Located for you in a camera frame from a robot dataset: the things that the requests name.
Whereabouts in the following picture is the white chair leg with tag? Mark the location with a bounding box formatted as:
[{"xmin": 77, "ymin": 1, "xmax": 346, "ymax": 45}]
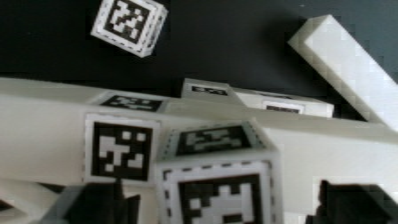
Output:
[{"xmin": 235, "ymin": 88, "xmax": 335, "ymax": 118}]

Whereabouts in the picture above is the white tagged cube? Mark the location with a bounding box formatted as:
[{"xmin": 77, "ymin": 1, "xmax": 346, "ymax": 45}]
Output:
[
  {"xmin": 155, "ymin": 121, "xmax": 283, "ymax": 224},
  {"xmin": 91, "ymin": 0, "xmax": 170, "ymax": 58}
]

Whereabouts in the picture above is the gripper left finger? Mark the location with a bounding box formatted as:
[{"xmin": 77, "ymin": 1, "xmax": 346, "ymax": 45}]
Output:
[{"xmin": 40, "ymin": 180, "xmax": 141, "ymax": 224}]

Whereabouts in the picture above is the white right fence bar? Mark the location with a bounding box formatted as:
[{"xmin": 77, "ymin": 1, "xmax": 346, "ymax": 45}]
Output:
[{"xmin": 289, "ymin": 15, "xmax": 398, "ymax": 132}]

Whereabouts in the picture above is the white chair back part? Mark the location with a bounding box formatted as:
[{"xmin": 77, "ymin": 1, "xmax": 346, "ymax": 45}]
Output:
[{"xmin": 0, "ymin": 78, "xmax": 398, "ymax": 224}]

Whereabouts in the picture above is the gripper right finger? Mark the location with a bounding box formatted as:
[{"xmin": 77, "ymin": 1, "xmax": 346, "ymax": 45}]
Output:
[{"xmin": 306, "ymin": 181, "xmax": 398, "ymax": 224}]

